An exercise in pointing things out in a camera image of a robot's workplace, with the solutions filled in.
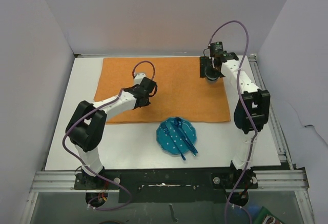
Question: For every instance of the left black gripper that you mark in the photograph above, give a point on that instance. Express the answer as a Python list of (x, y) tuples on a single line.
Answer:
[(147, 103)]

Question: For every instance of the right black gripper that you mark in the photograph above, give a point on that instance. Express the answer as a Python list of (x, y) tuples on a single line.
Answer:
[(204, 62)]

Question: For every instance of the blue white mug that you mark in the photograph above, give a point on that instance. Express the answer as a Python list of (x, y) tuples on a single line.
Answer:
[(212, 78)]

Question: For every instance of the orange cloth placemat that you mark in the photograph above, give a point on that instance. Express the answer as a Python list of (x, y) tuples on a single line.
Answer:
[(181, 91)]

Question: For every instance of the blue plastic fork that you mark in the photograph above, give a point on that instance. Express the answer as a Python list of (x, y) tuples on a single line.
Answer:
[(167, 132)]

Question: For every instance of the blue plastic spoon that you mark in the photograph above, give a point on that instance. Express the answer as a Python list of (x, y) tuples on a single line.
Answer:
[(178, 125)]

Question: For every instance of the blue plastic knife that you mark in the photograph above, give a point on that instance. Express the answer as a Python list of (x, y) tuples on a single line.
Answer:
[(187, 142)]

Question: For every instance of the blue polka dot plate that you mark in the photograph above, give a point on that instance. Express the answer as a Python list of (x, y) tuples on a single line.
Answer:
[(165, 142)]

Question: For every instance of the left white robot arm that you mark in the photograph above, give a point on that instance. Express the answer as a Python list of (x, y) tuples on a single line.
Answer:
[(85, 129)]

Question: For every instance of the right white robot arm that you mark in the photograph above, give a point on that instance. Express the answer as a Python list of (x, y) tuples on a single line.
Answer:
[(252, 110)]

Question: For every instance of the green object at corner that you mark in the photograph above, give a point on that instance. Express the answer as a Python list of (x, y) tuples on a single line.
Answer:
[(266, 217)]

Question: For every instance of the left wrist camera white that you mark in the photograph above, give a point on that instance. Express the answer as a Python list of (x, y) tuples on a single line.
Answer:
[(138, 78)]

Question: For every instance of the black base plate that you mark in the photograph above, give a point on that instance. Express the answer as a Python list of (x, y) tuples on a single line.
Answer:
[(183, 185)]

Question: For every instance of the aluminium frame rail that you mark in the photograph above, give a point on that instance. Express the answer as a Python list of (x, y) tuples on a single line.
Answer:
[(133, 146)]

